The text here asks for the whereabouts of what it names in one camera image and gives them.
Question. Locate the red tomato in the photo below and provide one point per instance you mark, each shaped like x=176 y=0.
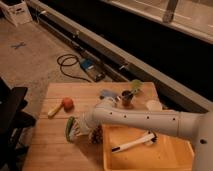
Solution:
x=67 y=103

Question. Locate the dark grape bunch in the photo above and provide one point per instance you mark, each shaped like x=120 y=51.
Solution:
x=97 y=135

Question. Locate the dark metal cup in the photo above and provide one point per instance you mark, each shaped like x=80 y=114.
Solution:
x=126 y=98

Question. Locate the yellow plastic bin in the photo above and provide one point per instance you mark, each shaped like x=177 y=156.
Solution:
x=167 y=154

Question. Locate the black chair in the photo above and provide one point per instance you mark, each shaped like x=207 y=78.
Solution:
x=12 y=121

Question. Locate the grey cloth towel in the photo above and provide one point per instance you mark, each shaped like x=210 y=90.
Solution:
x=74 y=130

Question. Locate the white cardboard box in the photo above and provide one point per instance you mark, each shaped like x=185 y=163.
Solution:
x=16 y=14

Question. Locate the blue power box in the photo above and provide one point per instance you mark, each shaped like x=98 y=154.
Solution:
x=92 y=70

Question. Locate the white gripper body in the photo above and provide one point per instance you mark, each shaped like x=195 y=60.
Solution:
x=84 y=124

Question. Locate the green chili pepper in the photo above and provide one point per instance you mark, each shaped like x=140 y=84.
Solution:
x=69 y=125

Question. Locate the white handled brush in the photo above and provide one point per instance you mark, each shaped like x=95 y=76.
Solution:
x=146 y=137

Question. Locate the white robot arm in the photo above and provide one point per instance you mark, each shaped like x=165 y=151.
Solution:
x=194 y=127

